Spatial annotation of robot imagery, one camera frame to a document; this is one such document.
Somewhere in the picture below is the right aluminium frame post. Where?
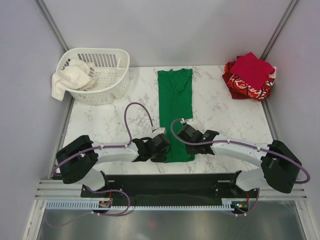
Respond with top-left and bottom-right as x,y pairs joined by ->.
260,0 -> 300,61

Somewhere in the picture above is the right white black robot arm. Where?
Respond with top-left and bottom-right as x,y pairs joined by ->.
177,124 -> 302,197

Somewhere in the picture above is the aluminium frame post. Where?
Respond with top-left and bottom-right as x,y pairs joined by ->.
34,0 -> 69,52
260,0 -> 300,61

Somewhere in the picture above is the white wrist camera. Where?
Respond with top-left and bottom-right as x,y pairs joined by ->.
152,127 -> 166,136
180,118 -> 198,128

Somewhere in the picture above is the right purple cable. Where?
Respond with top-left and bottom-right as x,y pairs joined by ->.
170,118 -> 312,217

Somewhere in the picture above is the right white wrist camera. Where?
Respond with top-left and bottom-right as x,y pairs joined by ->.
180,118 -> 198,128

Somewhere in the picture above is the green t-shirt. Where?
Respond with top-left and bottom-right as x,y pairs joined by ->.
157,68 -> 195,163

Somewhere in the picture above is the purple cable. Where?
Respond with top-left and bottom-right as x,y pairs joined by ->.
170,118 -> 312,217
51,102 -> 156,216

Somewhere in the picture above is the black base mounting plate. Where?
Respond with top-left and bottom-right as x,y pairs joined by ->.
81,173 -> 257,206

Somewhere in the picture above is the white cream t-shirt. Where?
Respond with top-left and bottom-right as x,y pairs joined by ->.
51,59 -> 97,101

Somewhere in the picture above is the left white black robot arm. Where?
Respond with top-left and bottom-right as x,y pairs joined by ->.
56,133 -> 171,197

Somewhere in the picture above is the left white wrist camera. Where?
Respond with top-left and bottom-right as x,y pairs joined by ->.
152,127 -> 166,136

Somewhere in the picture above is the left aluminium frame post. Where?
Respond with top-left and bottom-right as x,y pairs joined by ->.
34,0 -> 69,52

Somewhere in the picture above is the white plastic laundry basket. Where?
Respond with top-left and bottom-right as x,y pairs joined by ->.
56,47 -> 130,105

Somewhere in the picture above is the white slotted cable duct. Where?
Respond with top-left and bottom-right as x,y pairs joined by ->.
45,199 -> 245,211

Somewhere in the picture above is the red printed folded t-shirt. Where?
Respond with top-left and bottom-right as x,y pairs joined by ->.
222,61 -> 276,102

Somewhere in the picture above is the folded crimson red t-shirt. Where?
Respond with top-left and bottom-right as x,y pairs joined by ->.
230,52 -> 276,89

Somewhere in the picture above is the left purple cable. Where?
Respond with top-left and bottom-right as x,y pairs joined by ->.
51,102 -> 156,216

